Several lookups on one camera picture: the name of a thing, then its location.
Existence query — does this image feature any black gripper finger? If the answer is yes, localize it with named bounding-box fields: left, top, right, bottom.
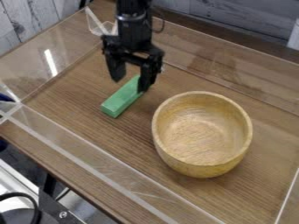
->
left=104, top=50, right=127, bottom=82
left=137, top=56, right=163, bottom=92

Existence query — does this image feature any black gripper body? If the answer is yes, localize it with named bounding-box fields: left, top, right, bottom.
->
left=100, top=14, right=165, bottom=74

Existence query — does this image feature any green rectangular block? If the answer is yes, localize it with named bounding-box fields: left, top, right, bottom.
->
left=100, top=75, right=143, bottom=118

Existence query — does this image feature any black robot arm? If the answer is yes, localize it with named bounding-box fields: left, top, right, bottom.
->
left=101, top=0, right=164, bottom=92

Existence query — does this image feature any light wooden bowl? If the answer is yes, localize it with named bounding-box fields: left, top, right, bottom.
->
left=152, top=91, right=253, bottom=179

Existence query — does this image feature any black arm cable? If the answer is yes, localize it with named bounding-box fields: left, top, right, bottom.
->
left=148, top=8, right=165, bottom=34

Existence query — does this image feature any clear acrylic tray enclosure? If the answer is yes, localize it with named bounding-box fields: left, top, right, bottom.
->
left=0, top=13, right=299, bottom=224

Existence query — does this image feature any black metal clamp bracket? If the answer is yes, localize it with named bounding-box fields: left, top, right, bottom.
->
left=38, top=190, right=87, bottom=224

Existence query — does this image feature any black cable loop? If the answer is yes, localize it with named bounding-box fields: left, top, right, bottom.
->
left=0, top=192, right=42, bottom=224

